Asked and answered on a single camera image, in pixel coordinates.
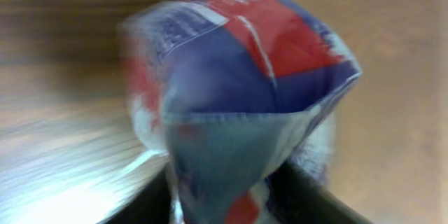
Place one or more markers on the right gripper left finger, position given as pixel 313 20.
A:
pixel 151 205

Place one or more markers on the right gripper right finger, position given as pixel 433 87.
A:
pixel 296 198

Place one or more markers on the red purple snack bag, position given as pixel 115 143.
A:
pixel 229 90

